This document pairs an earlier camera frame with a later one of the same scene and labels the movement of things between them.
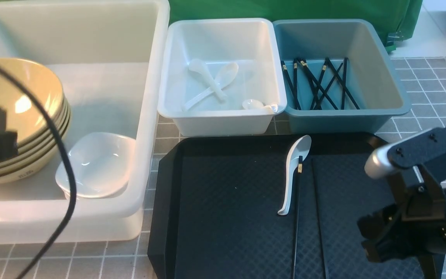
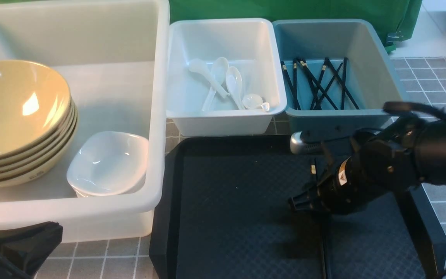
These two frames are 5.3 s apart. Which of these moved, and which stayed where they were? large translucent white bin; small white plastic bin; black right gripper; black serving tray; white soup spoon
Moved: white soup spoon; black right gripper
Stayed: small white plastic bin; large translucent white bin; black serving tray
